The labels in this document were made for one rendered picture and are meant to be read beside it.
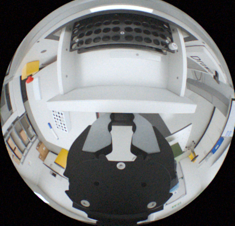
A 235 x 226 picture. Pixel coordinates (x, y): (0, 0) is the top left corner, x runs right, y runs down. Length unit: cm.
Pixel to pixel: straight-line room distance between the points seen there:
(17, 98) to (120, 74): 80
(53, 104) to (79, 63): 12
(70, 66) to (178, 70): 23
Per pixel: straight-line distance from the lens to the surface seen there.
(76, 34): 16
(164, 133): 62
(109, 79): 19
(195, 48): 23
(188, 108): 15
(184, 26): 16
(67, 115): 38
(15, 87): 82
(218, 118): 311
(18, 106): 81
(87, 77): 20
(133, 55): 18
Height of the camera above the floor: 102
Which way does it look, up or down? 62 degrees down
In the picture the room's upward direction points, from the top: 174 degrees counter-clockwise
